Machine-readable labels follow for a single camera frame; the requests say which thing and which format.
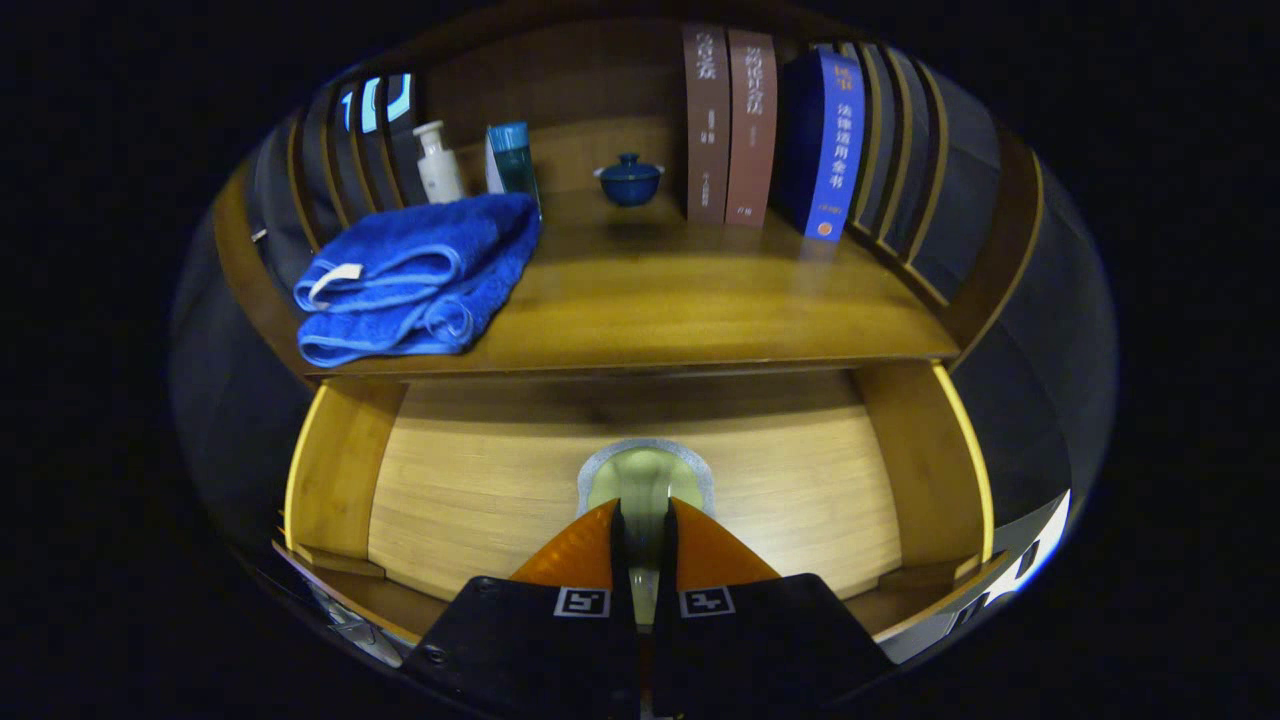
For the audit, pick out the blue book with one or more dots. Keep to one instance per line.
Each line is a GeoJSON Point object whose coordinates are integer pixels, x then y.
{"type": "Point", "coordinates": [835, 150]}

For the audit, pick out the blue folded towel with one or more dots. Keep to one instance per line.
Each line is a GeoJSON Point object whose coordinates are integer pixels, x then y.
{"type": "Point", "coordinates": [420, 270]}

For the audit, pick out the pale yellow grey-based scrubber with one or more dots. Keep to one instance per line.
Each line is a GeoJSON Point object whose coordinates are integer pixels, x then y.
{"type": "Point", "coordinates": [645, 470]}

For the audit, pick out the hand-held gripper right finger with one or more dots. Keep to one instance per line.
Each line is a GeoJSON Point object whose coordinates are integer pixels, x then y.
{"type": "Point", "coordinates": [668, 562]}

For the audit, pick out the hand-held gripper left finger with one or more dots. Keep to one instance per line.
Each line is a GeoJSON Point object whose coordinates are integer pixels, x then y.
{"type": "Point", "coordinates": [621, 562]}

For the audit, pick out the brown wooden cabinet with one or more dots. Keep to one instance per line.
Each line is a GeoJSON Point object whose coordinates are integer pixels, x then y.
{"type": "Point", "coordinates": [580, 75]}

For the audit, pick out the wooden countertop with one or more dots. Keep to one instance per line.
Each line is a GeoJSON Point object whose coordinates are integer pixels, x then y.
{"type": "Point", "coordinates": [680, 290]}

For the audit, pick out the wooden drawer with black knob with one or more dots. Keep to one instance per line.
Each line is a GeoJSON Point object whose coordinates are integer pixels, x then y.
{"type": "Point", "coordinates": [480, 480]}

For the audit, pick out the dark blue lidded teacup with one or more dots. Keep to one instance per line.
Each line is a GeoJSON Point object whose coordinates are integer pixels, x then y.
{"type": "Point", "coordinates": [630, 183]}

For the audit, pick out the white pump bottle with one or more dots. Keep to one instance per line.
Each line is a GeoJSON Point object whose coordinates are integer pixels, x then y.
{"type": "Point", "coordinates": [438, 170]}

